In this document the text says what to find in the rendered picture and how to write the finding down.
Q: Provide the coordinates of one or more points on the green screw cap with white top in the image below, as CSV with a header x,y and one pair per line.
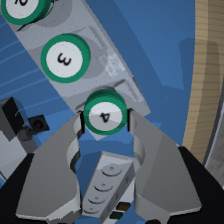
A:
x,y
105,112

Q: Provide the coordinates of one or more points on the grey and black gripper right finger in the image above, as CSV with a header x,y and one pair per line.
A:
x,y
171,185

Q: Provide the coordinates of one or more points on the white control box with blue and green buttons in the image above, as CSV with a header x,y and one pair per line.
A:
x,y
15,136

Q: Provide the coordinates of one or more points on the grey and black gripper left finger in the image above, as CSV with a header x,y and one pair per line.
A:
x,y
44,188

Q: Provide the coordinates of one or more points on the blue work mat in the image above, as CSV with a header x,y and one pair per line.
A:
x,y
156,39

